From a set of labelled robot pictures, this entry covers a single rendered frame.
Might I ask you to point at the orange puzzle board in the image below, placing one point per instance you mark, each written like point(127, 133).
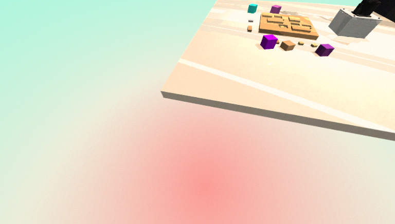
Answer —
point(295, 26)

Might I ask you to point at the teal cube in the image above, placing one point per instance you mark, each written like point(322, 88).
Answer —
point(252, 8)

